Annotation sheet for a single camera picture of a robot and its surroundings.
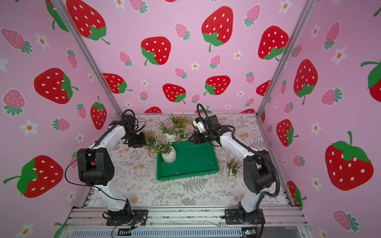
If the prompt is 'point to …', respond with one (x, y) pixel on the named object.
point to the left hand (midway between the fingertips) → (146, 143)
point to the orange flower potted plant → (151, 143)
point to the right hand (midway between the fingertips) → (189, 140)
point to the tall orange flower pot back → (181, 124)
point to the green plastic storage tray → (192, 159)
